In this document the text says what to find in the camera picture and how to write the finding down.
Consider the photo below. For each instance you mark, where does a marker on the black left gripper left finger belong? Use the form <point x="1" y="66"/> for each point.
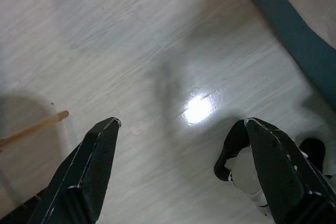
<point x="86" y="169"/>

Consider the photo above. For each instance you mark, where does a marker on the wooden furniture leg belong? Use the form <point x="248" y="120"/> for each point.
<point x="31" y="129"/>

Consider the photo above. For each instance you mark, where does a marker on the teal upholstered sofa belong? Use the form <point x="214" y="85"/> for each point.
<point x="294" y="24"/>

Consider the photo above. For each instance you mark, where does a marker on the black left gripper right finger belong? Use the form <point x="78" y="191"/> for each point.
<point x="281" y="171"/>

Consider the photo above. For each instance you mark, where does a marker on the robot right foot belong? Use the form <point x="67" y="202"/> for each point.
<point x="316" y="153"/>

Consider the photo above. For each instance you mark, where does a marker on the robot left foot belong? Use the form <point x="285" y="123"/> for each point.
<point x="236" y="161"/>

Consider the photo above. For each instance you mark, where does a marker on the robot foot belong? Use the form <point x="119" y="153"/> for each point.
<point x="236" y="161"/>
<point x="316" y="153"/>

